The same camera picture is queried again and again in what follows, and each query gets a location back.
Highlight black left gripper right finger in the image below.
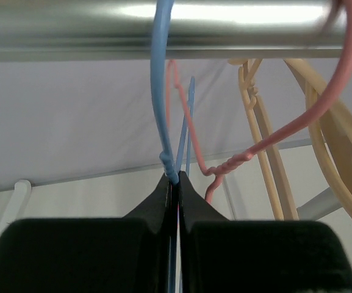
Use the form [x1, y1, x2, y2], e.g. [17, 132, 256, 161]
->
[178, 172, 352, 292]

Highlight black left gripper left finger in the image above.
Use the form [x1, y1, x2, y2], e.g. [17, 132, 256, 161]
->
[0, 177, 171, 292]

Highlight pink thin hanger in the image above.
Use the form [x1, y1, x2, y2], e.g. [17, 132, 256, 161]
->
[165, 1, 352, 203]

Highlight beige hanger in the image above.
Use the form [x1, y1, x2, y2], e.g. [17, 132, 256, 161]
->
[228, 58, 299, 220]
[282, 58, 352, 242]

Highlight blue thin hanger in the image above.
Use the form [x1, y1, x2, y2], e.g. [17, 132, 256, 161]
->
[150, 1, 179, 292]

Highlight silver clothes rack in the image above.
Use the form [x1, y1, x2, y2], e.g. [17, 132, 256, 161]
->
[0, 0, 352, 263]

